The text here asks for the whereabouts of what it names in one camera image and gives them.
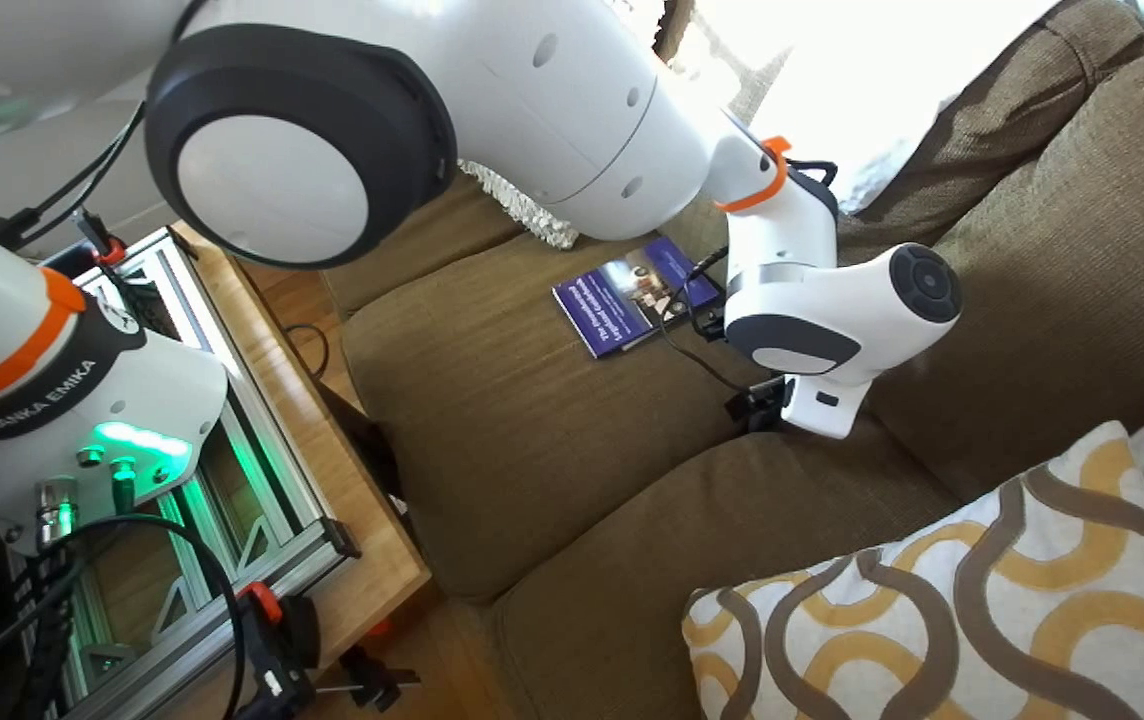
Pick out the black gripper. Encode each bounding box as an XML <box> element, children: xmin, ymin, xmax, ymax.
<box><xmin>723</xmin><ymin>376</ymin><xmax>796</xmax><ymax>436</ymax></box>

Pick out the brown fabric couch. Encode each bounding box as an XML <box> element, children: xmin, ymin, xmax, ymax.
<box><xmin>317</xmin><ymin>0</ymin><xmax>1144</xmax><ymax>720</ymax></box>

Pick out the blue booklet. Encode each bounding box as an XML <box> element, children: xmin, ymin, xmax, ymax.
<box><xmin>547</xmin><ymin>233</ymin><xmax>730</xmax><ymax>362</ymax></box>

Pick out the yellow grey wave pillow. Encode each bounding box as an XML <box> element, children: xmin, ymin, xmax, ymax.
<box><xmin>676</xmin><ymin>418</ymin><xmax>1144</xmax><ymax>720</ymax></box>

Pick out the wooden table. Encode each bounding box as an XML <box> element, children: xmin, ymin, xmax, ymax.
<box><xmin>169</xmin><ymin>217</ymin><xmax>435</xmax><ymax>663</ymax></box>

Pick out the black orange bar clamp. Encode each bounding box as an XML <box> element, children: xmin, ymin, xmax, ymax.
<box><xmin>229</xmin><ymin>574</ymin><xmax>425</xmax><ymax>720</ymax></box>

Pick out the small orange black clamp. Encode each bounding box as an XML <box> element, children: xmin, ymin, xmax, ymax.
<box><xmin>63</xmin><ymin>201</ymin><xmax>132</xmax><ymax>271</ymax></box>

